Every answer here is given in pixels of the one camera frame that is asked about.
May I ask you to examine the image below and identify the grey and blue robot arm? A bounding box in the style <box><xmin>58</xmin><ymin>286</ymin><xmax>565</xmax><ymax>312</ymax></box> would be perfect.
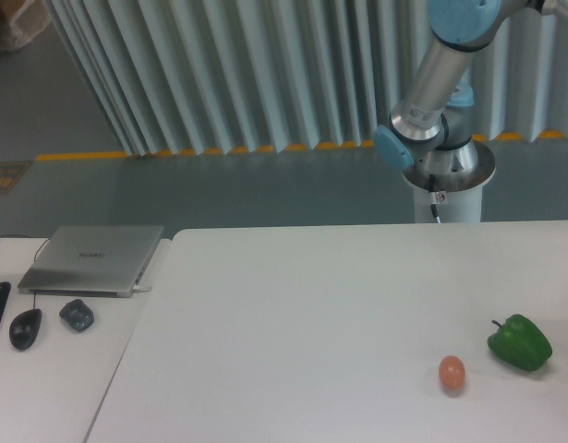
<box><xmin>373</xmin><ymin>1</ymin><xmax>568</xmax><ymax>192</ymax></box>

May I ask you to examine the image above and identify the green bell pepper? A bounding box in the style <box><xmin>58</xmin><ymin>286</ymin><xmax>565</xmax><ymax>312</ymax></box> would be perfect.
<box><xmin>487</xmin><ymin>314</ymin><xmax>553</xmax><ymax>372</ymax></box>

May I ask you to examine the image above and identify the grey corrugated partition panel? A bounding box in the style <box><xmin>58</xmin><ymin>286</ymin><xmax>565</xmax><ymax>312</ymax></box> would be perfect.
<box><xmin>41</xmin><ymin>0</ymin><xmax>568</xmax><ymax>158</ymax></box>

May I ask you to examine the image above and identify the silver closed laptop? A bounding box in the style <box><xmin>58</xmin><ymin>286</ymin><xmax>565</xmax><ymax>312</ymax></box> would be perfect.
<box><xmin>18</xmin><ymin>225</ymin><xmax>163</xmax><ymax>297</ymax></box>

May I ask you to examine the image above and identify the brown egg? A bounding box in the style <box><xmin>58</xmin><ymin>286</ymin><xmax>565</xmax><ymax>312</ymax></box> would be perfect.
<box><xmin>438</xmin><ymin>355</ymin><xmax>465</xmax><ymax>392</ymax></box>

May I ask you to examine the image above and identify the dark grey small case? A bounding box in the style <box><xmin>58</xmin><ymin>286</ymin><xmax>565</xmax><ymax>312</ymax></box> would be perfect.
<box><xmin>59</xmin><ymin>299</ymin><xmax>95</xmax><ymax>333</ymax></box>

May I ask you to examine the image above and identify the black computer mouse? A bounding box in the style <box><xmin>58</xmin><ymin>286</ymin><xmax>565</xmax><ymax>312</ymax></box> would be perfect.
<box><xmin>9</xmin><ymin>308</ymin><xmax>42</xmax><ymax>352</ymax></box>

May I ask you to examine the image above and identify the cardboard box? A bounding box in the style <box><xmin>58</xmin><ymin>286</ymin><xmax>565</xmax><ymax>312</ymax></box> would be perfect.
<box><xmin>0</xmin><ymin>0</ymin><xmax>51</xmax><ymax>54</ymax></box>

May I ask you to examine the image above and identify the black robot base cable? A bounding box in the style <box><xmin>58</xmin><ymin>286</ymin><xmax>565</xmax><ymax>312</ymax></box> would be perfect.
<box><xmin>427</xmin><ymin>173</ymin><xmax>442</xmax><ymax>225</ymax></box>

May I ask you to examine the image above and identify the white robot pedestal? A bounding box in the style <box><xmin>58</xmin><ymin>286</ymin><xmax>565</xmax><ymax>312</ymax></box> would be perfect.
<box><xmin>410</xmin><ymin>185</ymin><xmax>483</xmax><ymax>223</ymax></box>

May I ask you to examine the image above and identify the black mouse cable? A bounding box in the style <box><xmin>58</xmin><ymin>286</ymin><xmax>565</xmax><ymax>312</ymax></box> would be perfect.
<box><xmin>0</xmin><ymin>233</ymin><xmax>52</xmax><ymax>311</ymax></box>

